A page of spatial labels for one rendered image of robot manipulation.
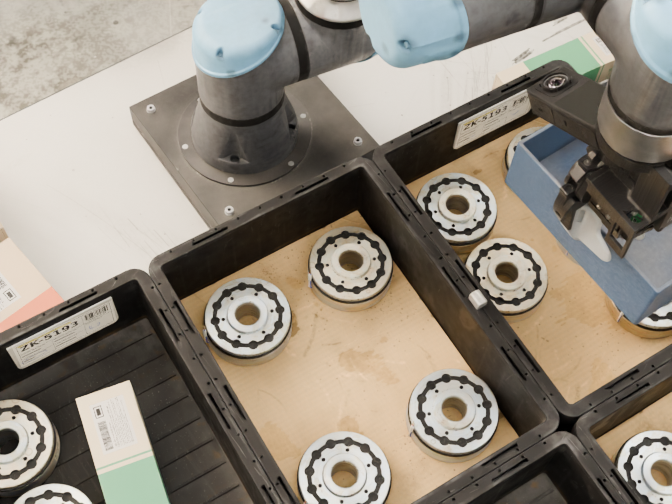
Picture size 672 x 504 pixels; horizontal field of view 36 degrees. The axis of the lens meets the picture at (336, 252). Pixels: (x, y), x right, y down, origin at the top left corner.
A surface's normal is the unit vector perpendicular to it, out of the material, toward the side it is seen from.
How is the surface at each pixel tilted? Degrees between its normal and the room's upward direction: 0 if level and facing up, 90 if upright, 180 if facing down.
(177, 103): 4
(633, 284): 89
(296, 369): 0
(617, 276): 89
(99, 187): 0
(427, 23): 53
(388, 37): 89
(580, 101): 30
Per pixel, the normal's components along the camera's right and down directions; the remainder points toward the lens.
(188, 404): 0.04, -0.48
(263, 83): 0.43, 0.77
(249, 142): 0.20, 0.63
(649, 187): -0.84, 0.51
